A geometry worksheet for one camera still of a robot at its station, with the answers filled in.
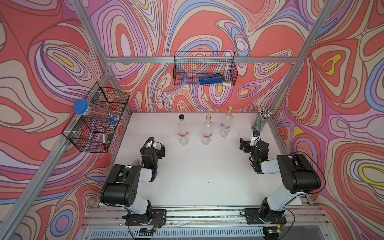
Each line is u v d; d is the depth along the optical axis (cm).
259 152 74
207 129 93
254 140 81
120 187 45
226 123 94
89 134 73
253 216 73
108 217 75
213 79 89
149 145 81
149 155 70
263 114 95
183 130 93
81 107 62
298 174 48
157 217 73
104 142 72
